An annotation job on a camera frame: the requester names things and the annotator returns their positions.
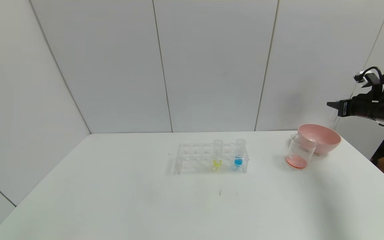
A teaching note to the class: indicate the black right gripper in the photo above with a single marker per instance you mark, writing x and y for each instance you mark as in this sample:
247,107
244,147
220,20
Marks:
344,108

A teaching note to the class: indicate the clear glass beaker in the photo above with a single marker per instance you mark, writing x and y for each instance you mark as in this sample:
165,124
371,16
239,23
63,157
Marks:
298,160

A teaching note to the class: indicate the test tube with blue pigment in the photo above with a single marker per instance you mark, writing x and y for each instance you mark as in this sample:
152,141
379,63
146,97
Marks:
238,162

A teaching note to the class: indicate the test tube with yellow pigment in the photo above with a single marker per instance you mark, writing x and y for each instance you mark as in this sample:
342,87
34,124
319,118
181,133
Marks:
217,162

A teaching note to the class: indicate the clear plastic test tube rack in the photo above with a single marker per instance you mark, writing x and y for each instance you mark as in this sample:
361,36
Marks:
198,160

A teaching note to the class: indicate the pink plastic bowl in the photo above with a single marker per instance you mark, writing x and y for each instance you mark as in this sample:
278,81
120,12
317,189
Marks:
325,140

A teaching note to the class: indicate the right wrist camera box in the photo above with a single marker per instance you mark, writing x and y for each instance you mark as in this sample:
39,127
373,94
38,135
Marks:
368,80

